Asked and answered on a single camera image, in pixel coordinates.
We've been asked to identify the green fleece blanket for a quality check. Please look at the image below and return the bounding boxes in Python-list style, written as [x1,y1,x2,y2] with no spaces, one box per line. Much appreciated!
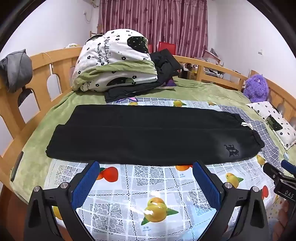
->
[10,76,296,187]

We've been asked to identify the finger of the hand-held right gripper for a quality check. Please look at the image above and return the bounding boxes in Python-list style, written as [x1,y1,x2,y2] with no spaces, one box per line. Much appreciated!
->
[281,159,296,175]
[263,163,282,184]

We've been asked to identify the red box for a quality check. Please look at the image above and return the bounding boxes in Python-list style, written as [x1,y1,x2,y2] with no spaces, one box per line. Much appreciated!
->
[157,42,177,55]

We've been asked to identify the grey hanging cloth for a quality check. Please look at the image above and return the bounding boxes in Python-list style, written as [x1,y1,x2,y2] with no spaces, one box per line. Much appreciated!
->
[0,49,33,93]

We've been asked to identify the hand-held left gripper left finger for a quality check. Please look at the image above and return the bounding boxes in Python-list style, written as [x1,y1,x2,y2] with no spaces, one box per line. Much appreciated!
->
[24,161,100,241]

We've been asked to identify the grey checked sheet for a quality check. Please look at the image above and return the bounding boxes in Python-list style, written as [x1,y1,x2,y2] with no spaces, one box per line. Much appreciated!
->
[217,104,285,163]

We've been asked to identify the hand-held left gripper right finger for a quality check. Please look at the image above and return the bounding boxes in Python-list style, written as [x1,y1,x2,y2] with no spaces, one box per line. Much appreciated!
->
[192,161,270,241]

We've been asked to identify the fruit print plastic tablecloth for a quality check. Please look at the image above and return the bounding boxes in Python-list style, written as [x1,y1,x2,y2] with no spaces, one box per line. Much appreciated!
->
[44,96,289,241]

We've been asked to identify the folded floral white green quilt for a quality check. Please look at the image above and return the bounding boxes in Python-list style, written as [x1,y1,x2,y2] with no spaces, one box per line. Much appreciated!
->
[72,30,159,91]

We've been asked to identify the black phone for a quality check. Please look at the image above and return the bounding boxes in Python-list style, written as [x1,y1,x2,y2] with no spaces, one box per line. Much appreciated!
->
[10,151,24,182]

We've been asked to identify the black puffy jacket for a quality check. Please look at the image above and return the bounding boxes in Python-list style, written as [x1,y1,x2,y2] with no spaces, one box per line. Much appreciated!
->
[150,49,183,80]

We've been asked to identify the cardboard box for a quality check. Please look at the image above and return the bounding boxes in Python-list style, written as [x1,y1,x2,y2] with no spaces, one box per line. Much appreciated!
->
[201,47,225,66]

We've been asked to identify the purple plush toy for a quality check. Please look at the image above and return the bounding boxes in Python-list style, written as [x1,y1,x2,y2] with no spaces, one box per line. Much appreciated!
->
[243,74,270,103]

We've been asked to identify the person's right hand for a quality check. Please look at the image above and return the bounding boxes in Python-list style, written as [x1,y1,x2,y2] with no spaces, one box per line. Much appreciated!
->
[276,201,296,235]

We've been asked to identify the black pants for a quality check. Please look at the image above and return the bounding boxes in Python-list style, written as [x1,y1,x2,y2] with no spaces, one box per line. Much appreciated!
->
[45,104,265,167]

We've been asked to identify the black zippered garment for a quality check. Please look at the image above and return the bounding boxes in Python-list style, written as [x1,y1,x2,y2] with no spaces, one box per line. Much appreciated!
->
[104,80,163,103]

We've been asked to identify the wooden bed frame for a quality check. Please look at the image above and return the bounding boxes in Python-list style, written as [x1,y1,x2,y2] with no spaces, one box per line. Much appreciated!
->
[0,45,296,241]

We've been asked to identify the floral white pillow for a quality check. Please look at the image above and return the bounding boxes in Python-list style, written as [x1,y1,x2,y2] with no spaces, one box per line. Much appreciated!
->
[246,101,296,149]

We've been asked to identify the purple cloth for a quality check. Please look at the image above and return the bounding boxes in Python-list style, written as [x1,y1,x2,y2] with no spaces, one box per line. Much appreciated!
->
[159,79,177,90]

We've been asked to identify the red patterned curtain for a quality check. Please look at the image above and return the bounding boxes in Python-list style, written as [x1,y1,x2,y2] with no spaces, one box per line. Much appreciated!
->
[97,0,208,58]

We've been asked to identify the white charging cable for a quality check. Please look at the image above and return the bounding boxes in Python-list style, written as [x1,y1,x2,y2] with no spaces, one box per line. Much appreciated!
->
[41,52,54,76]

